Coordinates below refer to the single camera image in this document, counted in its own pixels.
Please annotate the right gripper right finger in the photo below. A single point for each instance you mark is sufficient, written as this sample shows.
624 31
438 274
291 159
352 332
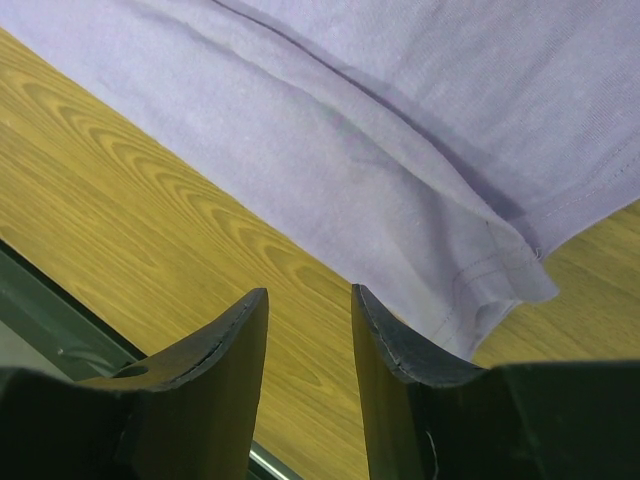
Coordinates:
397 371

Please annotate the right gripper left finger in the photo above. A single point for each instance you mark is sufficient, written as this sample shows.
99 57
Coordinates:
194 404

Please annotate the lavender t shirt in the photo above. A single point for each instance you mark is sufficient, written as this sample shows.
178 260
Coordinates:
434 151

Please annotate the aluminium frame rail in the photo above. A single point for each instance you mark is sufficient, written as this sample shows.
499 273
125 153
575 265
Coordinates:
52 425

